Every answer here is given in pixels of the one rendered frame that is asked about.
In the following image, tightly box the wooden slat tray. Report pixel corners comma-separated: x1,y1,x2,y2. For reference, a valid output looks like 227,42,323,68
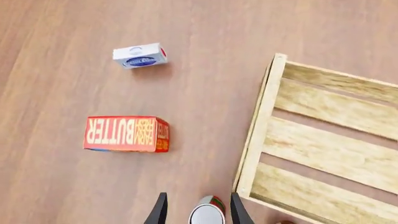
232,52,398,224

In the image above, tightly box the red tomato sauce tin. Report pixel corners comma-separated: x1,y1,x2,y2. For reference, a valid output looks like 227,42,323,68
189,195,226,224

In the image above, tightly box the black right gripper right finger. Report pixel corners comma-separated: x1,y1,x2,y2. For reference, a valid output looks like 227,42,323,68
229,192,260,224

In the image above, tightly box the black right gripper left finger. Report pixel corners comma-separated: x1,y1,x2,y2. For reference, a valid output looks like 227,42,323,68
146,192,169,224

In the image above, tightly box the red butter box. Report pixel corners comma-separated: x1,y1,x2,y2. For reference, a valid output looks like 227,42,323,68
83,116,170,153

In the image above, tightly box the white and blue box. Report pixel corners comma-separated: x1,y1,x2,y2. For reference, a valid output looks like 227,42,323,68
112,42,169,71

